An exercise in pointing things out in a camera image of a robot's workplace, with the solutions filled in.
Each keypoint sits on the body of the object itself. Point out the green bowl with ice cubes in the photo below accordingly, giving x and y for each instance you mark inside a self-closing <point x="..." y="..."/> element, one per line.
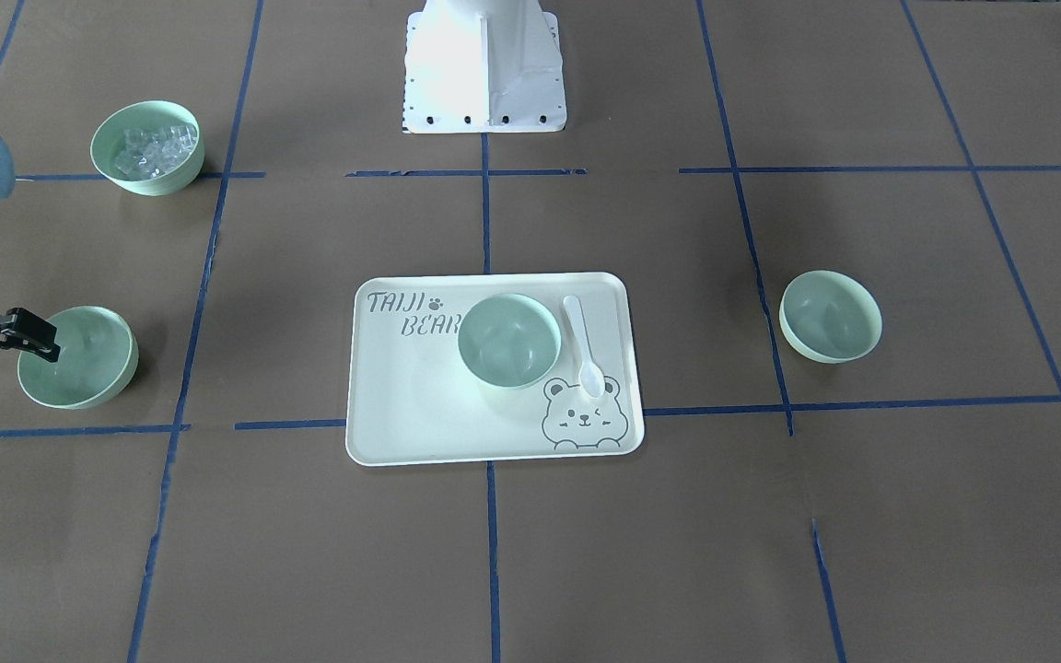
<point x="151" y="147"/>

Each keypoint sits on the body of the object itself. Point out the white plastic spoon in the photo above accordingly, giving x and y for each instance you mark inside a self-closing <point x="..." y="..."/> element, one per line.
<point x="589" y="373"/>

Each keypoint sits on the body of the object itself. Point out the green bowl moved to tray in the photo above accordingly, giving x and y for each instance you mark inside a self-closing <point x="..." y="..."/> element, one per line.
<point x="97" y="360"/>

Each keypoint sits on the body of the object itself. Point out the pale green bear tray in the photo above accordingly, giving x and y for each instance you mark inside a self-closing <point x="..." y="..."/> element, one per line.
<point x="410" y="399"/>

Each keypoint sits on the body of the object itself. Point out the white pedestal column base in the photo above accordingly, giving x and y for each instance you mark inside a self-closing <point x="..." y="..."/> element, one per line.
<point x="483" y="67"/>

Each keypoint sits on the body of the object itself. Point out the green bowl on tray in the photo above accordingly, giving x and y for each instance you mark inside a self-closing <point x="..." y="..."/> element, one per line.
<point x="509" y="341"/>

